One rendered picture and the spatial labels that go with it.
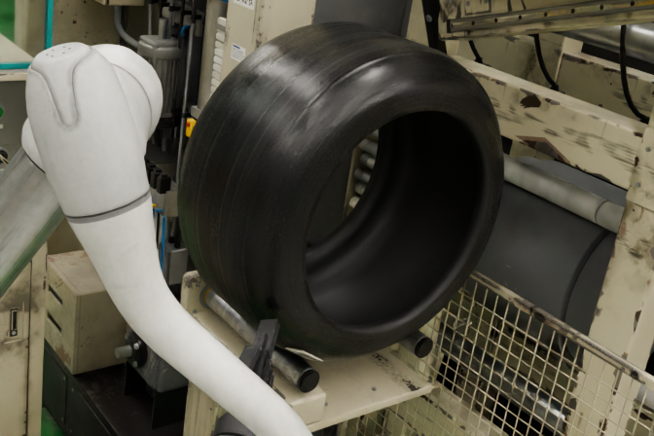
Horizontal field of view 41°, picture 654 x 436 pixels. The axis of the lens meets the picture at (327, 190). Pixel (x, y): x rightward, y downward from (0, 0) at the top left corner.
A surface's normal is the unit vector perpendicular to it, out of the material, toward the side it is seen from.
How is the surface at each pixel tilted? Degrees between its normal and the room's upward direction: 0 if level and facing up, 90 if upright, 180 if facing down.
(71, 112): 75
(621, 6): 90
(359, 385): 0
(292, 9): 90
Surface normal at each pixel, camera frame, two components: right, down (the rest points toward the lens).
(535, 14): -0.79, 0.11
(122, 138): 0.85, -0.04
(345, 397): 0.14, -0.93
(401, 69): 0.42, -0.42
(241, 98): -0.53, -0.49
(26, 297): 0.59, 0.36
